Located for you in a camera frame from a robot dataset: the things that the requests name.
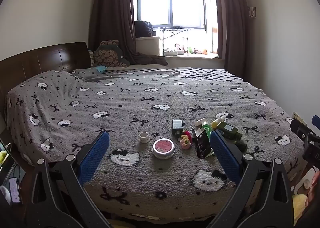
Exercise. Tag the brown curtain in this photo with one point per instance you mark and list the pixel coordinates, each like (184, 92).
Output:
(112, 18)
(235, 23)

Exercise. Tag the yellow cloth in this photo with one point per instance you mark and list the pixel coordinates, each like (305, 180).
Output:
(299, 205)

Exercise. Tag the window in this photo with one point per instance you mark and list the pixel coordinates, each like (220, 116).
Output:
(175, 5)

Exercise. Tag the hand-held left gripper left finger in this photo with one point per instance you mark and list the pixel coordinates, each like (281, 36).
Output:
(96, 155)

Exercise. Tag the small plush toy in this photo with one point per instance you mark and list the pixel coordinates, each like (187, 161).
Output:
(91, 58)
(185, 140)

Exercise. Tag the white storage box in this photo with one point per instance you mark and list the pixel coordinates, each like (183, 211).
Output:
(147, 45)

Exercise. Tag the metal folding rack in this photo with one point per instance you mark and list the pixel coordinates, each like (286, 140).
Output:
(175, 30)

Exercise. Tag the white capped tube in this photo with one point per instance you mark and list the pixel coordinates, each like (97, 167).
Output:
(200, 122)

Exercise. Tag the teal cloth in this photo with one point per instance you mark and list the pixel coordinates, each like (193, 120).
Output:
(101, 69)

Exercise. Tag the green tube white cap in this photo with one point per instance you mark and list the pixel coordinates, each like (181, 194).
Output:
(207, 127)

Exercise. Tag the black printed packet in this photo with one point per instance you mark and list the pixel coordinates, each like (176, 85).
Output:
(203, 144)

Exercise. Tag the dark green labelled bottle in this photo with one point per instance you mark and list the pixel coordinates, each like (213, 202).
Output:
(177, 125)

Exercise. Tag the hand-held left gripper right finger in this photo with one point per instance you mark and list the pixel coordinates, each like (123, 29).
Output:
(225, 155)

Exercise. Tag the brown patterned cushion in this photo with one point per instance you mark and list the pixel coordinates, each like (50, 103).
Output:
(107, 54)

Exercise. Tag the lit tablet screen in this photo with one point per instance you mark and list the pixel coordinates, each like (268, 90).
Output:
(4, 155)

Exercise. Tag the white device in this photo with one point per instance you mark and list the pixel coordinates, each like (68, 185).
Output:
(306, 180)

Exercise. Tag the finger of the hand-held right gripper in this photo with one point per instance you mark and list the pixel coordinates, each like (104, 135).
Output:
(300, 128)
(316, 119)

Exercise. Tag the round tin red label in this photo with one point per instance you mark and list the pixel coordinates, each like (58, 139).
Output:
(163, 148)

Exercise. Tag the dark wooden headboard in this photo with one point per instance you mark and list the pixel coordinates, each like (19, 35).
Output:
(37, 60)

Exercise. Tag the wall socket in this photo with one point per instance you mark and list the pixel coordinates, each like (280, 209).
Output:
(298, 117)

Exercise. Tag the small yellow bottle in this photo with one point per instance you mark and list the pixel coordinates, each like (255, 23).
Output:
(218, 121)

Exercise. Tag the small white jar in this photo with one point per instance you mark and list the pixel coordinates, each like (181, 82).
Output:
(144, 138)

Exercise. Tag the smartphone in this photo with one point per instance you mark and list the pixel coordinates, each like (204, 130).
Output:
(15, 190)

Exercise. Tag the grey cat print blanket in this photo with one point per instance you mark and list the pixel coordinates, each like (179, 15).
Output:
(125, 98)

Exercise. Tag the row of windowsill figurines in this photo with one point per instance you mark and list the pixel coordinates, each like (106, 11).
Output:
(192, 50)

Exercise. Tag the zebra striped blanket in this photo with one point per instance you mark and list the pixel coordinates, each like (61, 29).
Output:
(207, 74)

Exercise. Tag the dark cloth pile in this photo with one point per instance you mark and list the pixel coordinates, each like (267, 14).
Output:
(143, 28)

